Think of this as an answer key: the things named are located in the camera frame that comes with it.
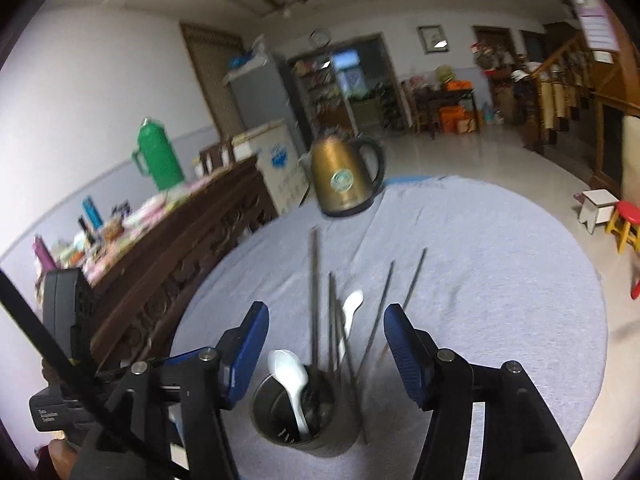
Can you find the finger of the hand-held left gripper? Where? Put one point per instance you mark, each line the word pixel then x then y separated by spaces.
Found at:
pixel 182 358

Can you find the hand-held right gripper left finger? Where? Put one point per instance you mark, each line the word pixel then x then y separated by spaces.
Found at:
pixel 250 345

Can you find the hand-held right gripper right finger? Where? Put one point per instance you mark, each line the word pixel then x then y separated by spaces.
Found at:
pixel 400 355

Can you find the steel utensil cup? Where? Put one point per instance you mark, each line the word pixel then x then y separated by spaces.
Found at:
pixel 280 425

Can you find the person's left hand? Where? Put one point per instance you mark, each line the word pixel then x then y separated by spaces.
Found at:
pixel 56 460

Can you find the white plastic spoon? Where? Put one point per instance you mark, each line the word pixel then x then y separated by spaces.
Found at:
pixel 292 385
pixel 351 305

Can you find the pink bottle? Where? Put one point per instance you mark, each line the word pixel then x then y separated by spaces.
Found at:
pixel 44 255

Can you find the carved wooden sideboard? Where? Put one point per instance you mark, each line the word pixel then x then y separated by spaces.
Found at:
pixel 165 270

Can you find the blue bottle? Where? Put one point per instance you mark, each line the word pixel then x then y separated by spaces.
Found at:
pixel 93 212

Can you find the pile of snack packets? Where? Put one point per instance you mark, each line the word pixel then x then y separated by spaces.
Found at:
pixel 130 225

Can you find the green thermos flask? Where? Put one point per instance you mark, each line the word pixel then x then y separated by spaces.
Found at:
pixel 157 152

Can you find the white chest freezer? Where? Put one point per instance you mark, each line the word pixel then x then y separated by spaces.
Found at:
pixel 280 165

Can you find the wooden chair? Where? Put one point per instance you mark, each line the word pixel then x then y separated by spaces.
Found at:
pixel 216 155

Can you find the gold electric kettle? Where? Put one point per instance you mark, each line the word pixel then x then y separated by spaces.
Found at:
pixel 340 170

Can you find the orange box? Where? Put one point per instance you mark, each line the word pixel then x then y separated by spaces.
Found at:
pixel 452 117

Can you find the small white stool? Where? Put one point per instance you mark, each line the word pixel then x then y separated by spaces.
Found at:
pixel 597 205

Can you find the grey refrigerator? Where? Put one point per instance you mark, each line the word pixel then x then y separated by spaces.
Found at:
pixel 260 95

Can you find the dark side table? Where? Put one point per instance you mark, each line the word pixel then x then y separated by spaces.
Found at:
pixel 445 97

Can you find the stocked goods shelf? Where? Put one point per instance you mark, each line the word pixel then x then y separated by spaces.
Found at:
pixel 320 90

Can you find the red and yellow stool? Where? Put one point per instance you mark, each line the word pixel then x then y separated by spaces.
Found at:
pixel 627 220

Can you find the brown wooden door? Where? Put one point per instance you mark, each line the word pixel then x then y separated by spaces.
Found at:
pixel 212 75

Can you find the wooden stair railing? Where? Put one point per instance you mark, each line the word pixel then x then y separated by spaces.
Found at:
pixel 565 85

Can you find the round wall clock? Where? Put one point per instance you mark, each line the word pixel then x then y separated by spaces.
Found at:
pixel 320 37

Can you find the framed wall picture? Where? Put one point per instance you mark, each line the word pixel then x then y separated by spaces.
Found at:
pixel 433 39

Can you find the wall poster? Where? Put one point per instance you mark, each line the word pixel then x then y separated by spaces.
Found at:
pixel 592 10

